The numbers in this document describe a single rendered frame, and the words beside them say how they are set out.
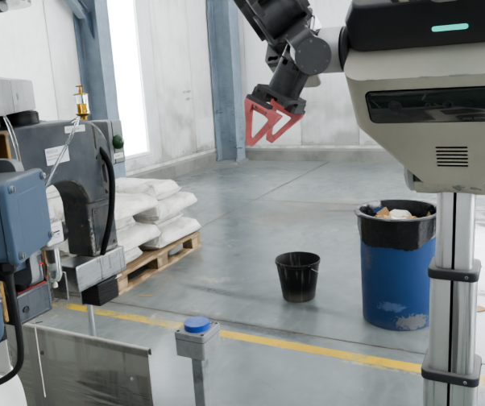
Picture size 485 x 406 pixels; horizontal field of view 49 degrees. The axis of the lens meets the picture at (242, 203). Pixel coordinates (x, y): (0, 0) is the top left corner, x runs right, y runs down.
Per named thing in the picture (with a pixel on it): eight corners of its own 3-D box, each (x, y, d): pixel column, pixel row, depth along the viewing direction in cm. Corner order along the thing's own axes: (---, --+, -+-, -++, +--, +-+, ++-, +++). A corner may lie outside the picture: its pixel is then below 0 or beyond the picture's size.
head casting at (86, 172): (121, 246, 114) (105, 105, 107) (30, 287, 92) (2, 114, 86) (21, 236, 127) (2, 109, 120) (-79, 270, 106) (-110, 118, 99)
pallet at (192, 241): (200, 246, 472) (199, 230, 469) (116, 298, 366) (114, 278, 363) (125, 240, 506) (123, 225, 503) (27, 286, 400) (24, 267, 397)
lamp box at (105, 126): (126, 161, 114) (121, 119, 112) (112, 165, 110) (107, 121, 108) (98, 161, 117) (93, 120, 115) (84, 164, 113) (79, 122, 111)
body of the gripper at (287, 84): (251, 93, 90) (270, 51, 88) (273, 94, 99) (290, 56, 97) (283, 110, 88) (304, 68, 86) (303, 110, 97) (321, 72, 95)
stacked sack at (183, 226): (205, 232, 471) (203, 215, 468) (161, 254, 413) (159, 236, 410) (164, 228, 490) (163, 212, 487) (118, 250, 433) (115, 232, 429)
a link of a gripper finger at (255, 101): (227, 136, 91) (249, 85, 88) (244, 134, 97) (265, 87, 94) (260, 155, 89) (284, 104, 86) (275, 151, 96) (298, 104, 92)
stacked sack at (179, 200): (201, 205, 466) (201, 188, 463) (156, 225, 407) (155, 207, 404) (160, 203, 485) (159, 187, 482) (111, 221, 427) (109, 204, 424)
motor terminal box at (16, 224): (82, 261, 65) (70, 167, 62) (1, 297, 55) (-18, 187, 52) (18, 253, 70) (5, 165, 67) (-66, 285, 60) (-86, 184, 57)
